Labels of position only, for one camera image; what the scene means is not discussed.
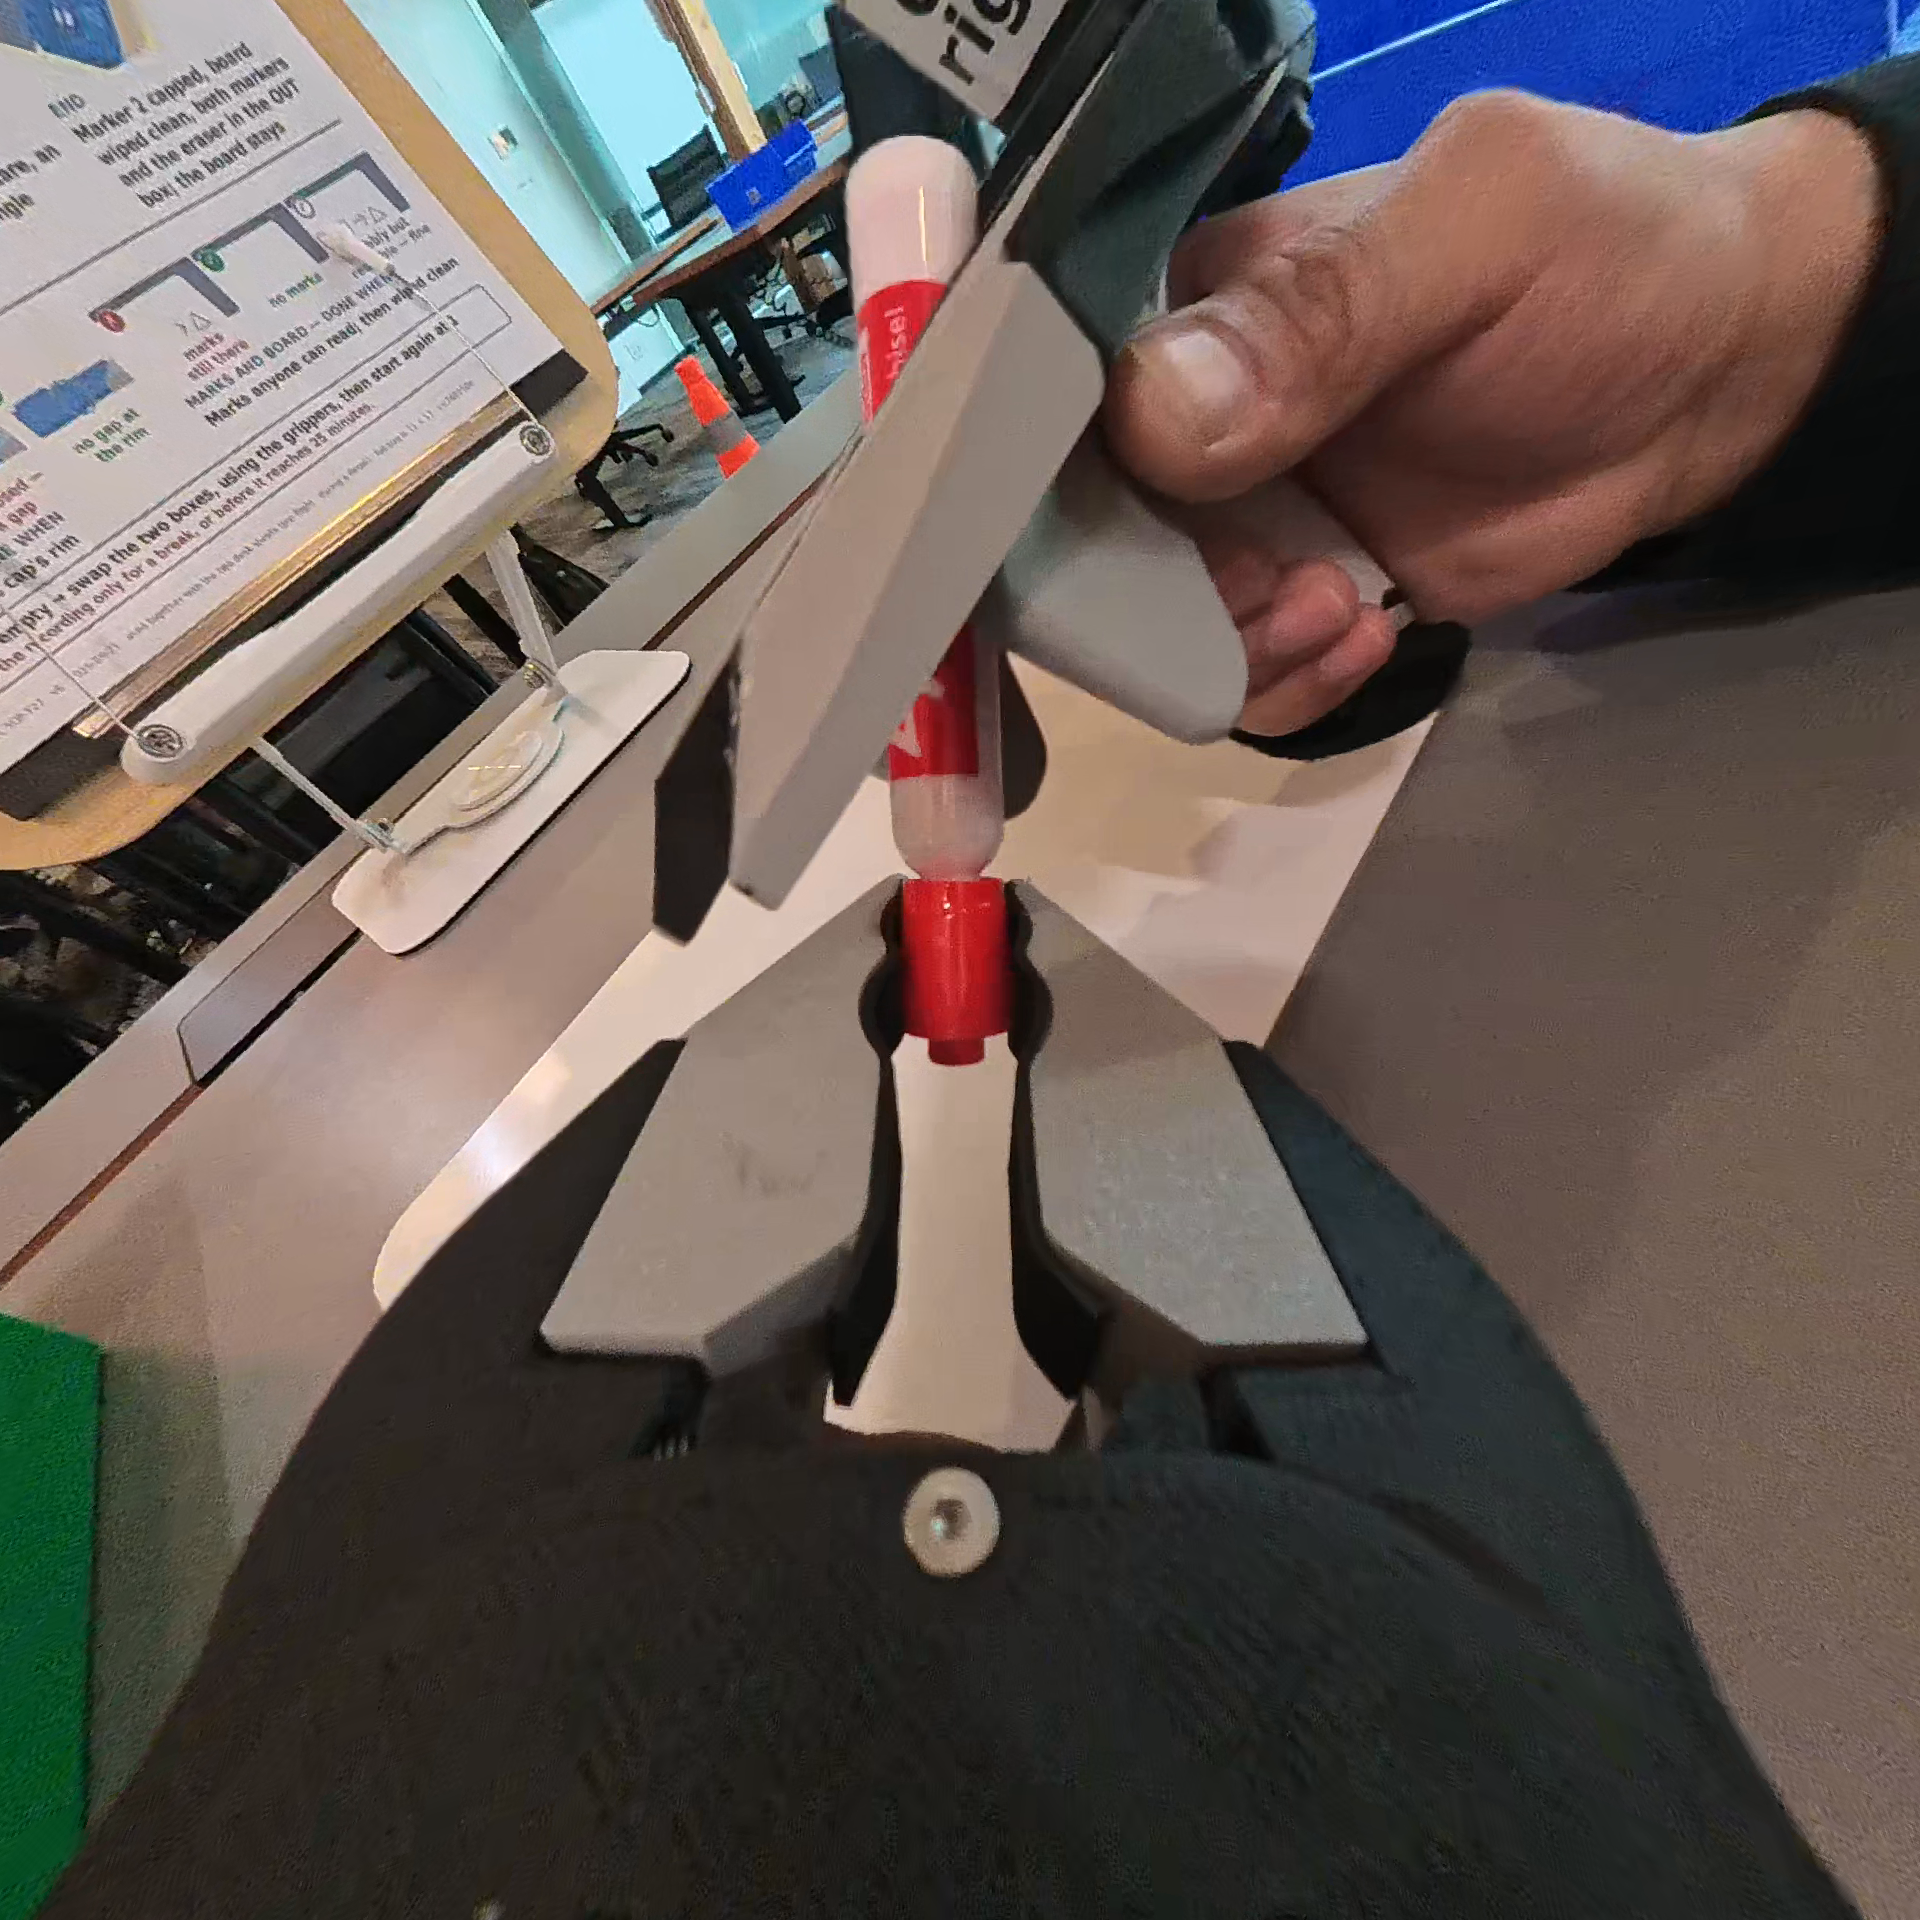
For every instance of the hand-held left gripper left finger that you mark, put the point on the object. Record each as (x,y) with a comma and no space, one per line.
(720,1185)

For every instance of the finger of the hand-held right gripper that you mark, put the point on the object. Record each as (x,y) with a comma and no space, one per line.
(900,600)
(697,808)

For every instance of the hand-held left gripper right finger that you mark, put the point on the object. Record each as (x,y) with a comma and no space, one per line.
(1184,1201)

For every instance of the red dry erase marker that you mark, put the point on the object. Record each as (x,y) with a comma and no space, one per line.
(900,208)

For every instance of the red marker cap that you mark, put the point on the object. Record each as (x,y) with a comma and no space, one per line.
(955,967)

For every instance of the white whiteboard sheet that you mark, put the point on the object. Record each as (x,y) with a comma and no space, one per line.
(1201,856)

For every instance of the person's right hand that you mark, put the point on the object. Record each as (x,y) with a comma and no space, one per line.
(1576,328)

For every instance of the orange traffic cone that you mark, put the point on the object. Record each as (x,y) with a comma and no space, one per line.
(720,421)

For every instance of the blue storage bin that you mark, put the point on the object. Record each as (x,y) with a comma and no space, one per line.
(765,176)

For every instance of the wooden desk with black legs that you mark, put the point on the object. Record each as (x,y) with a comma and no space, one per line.
(720,247)

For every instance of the blue plastic bin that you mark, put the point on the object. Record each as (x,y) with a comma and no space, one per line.
(1576,60)

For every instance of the instruction sign board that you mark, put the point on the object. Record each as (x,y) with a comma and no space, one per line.
(224,375)

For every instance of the green plastic bin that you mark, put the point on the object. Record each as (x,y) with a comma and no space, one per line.
(44,1576)

